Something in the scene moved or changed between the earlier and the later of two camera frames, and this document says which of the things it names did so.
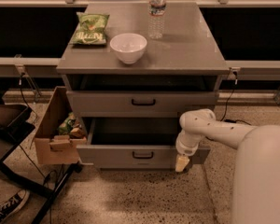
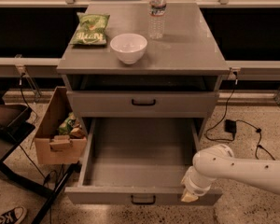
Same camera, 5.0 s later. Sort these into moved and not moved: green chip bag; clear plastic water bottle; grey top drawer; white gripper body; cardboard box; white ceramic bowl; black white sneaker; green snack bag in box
Moved: white gripper body; black white sneaker
Not moved: green chip bag; green snack bag in box; white ceramic bowl; cardboard box; clear plastic water bottle; grey top drawer
